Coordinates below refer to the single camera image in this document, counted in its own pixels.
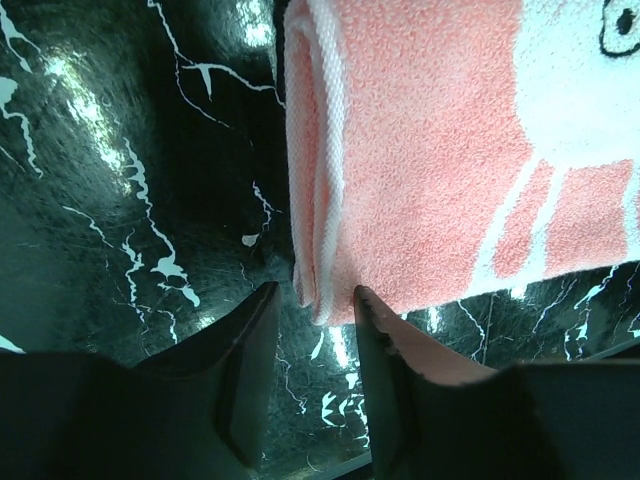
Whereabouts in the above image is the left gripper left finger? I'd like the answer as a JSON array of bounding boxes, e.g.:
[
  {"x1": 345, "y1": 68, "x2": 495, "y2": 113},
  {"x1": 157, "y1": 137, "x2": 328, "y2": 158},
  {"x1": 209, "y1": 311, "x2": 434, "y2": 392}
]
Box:
[{"x1": 1, "y1": 282, "x2": 281, "y2": 479}]

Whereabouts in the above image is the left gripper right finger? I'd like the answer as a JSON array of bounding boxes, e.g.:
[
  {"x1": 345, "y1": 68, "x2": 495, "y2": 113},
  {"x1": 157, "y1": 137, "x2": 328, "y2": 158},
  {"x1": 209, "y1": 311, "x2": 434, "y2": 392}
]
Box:
[{"x1": 354, "y1": 286, "x2": 639, "y2": 479}]

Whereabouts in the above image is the pink cloth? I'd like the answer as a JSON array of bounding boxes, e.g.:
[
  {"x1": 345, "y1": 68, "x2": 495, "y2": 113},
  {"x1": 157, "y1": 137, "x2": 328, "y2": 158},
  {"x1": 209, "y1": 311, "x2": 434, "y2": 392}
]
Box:
[{"x1": 283, "y1": 1, "x2": 639, "y2": 325}]

